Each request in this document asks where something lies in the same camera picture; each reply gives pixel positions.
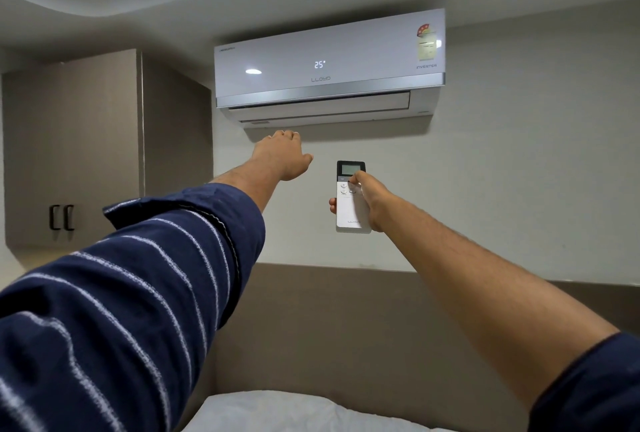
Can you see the person's left hand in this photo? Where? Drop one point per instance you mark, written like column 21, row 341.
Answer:
column 280, row 156

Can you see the person's right hand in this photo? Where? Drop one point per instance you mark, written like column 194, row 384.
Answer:
column 376, row 201

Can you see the person's left thumb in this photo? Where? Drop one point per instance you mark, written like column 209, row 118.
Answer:
column 304, row 162

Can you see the person's right thumb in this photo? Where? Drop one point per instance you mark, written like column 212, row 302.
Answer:
column 361, row 180

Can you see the white air conditioner remote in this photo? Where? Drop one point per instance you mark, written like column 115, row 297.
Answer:
column 351, row 201

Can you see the person's right forearm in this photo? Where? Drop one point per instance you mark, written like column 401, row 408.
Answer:
column 480, row 296

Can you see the person's left forearm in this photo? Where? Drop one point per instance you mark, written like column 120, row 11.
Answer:
column 245, row 186

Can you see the yellow energy rating sticker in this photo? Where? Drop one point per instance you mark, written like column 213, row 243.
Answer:
column 426, row 43

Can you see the brown padded headboard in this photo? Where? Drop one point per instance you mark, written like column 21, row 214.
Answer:
column 380, row 341

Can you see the white pillow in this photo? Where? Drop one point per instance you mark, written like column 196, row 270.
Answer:
column 300, row 414

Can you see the navy striped left sleeve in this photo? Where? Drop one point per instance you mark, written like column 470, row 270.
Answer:
column 115, row 316

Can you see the navy right sleeve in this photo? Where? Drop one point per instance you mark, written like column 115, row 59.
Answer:
column 590, row 386

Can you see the white wall air conditioner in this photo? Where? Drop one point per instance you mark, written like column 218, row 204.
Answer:
column 330, row 71

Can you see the beige wall cabinet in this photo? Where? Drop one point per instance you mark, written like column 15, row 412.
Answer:
column 100, row 146

